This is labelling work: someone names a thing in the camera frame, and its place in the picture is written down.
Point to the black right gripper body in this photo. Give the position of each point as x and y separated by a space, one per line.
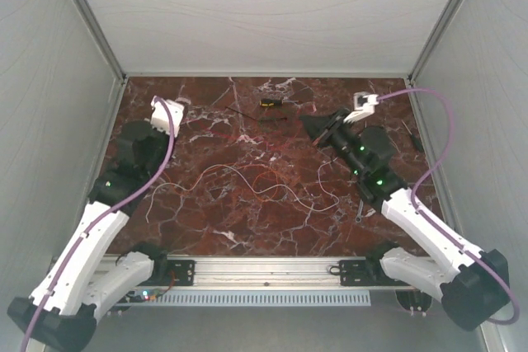
339 133

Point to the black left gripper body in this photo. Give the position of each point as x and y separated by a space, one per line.
162 138

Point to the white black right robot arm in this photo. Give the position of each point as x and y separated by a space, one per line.
470 283

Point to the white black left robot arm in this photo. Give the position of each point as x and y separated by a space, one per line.
64 309

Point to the yellow black screwdriver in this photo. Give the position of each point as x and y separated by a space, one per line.
268 102

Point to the black precision screwdriver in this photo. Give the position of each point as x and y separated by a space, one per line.
416 142

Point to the silver combination wrench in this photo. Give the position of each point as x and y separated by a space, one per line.
360 211

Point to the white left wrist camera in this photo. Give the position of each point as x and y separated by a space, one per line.
167 115

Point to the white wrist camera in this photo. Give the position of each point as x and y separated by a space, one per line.
167 115
363 106

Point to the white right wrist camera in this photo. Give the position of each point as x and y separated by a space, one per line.
363 106

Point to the aluminium front rail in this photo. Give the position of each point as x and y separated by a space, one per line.
295 273

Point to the grey slotted cable duct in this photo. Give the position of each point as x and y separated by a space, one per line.
258 298

